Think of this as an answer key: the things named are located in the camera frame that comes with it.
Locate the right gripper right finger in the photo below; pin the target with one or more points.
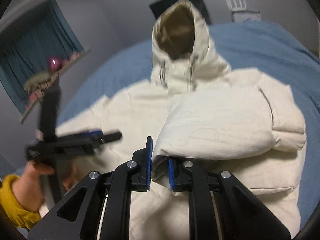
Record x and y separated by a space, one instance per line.
220 206

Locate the blue fleece bed blanket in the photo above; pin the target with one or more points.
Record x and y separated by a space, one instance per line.
263 45

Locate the teal window curtain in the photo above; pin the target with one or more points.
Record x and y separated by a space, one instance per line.
28 44

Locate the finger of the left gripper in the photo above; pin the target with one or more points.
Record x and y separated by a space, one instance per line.
98 137

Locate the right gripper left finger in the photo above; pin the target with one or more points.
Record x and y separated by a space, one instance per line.
98 207

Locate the white hooded puffer jacket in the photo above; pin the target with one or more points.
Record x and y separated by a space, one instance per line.
195 106

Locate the white wifi router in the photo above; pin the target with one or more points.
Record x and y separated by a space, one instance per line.
236 5

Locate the white box under router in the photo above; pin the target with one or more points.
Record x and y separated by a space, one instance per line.
241 16

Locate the left hand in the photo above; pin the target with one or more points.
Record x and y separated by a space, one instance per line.
27 189

